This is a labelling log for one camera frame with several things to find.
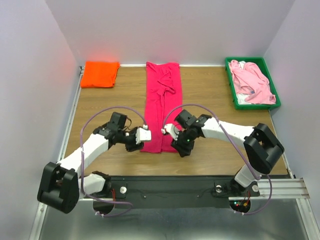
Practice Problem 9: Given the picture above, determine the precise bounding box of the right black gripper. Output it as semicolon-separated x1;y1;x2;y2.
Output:
170;127;196;158

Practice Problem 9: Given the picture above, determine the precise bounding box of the magenta t-shirt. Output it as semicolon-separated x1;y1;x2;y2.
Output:
141;61;183;154

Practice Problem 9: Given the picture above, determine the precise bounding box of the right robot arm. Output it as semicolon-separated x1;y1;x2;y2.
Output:
162;110;285;195

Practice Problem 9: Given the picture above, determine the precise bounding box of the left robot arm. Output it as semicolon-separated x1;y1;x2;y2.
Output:
37;112;152;214

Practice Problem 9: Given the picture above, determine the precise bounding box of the folded orange t-shirt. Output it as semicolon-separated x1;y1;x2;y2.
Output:
80;61;120;89

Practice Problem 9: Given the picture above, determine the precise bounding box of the pink t-shirt in bin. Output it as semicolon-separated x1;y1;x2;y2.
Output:
228;59;277;105

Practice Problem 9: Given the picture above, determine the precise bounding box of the white garment in bin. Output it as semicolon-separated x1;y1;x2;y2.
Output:
238;61;247;70

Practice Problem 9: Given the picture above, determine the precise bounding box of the green plastic bin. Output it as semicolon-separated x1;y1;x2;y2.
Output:
224;56;281;110

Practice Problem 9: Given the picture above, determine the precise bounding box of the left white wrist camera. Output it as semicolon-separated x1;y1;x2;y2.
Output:
135;127;152;145

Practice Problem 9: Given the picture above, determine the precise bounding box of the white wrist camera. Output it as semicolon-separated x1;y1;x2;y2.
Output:
135;127;152;145
161;123;182;141

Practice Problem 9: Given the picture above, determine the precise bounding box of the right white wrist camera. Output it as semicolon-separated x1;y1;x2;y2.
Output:
161;123;182;141

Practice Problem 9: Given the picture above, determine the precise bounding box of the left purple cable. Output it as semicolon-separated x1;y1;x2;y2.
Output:
80;106;149;218

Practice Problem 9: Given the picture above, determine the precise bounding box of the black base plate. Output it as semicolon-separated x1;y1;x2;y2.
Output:
82;174;262;210

